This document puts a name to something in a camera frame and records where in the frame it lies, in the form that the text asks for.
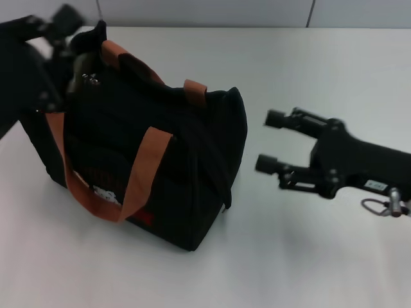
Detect black food bag orange straps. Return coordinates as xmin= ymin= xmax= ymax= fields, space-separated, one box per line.
xmin=19 ymin=21 xmax=248 ymax=253

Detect right gripper connector cable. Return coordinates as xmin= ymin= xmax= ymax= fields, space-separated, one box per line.
xmin=361 ymin=187 xmax=410 ymax=219

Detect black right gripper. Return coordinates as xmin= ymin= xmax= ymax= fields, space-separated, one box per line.
xmin=255 ymin=108 xmax=411 ymax=203

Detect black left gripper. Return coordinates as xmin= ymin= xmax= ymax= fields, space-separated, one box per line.
xmin=0 ymin=3 xmax=86 ymax=141

